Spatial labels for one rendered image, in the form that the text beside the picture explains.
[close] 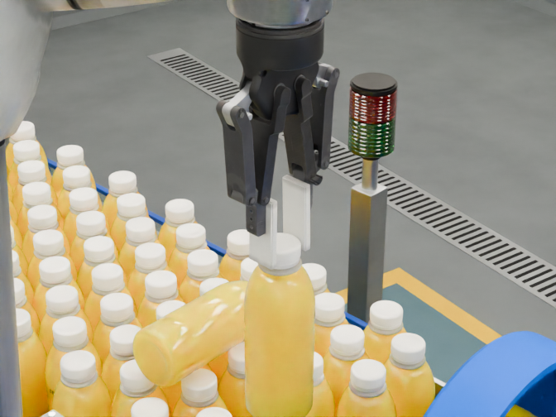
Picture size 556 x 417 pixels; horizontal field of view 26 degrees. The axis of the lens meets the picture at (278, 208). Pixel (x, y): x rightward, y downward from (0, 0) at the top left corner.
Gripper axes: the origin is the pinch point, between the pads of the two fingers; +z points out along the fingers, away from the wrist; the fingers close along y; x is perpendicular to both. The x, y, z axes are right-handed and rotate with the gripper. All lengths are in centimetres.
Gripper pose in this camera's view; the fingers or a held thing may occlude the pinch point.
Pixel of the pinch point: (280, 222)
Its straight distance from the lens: 111.4
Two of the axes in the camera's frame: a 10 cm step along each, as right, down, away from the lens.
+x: -7.2, -3.4, 6.1
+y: 6.9, -3.5, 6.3
